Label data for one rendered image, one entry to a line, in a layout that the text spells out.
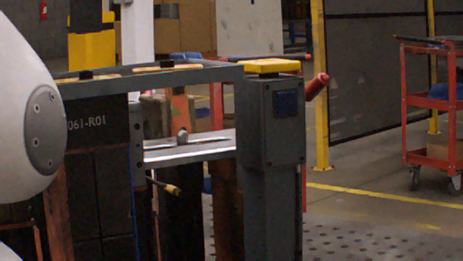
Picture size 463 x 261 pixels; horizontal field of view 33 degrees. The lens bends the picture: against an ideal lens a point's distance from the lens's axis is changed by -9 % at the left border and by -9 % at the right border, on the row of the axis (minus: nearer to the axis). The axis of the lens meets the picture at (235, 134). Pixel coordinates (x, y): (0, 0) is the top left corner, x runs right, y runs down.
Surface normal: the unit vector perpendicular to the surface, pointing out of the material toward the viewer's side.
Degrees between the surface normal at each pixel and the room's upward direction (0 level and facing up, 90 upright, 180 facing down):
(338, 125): 88
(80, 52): 90
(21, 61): 60
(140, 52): 90
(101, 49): 90
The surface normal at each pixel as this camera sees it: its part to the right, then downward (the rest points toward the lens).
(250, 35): -0.67, 0.15
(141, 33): 0.73, 0.09
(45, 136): 0.88, -0.02
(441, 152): -0.88, 0.11
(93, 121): 0.51, 0.13
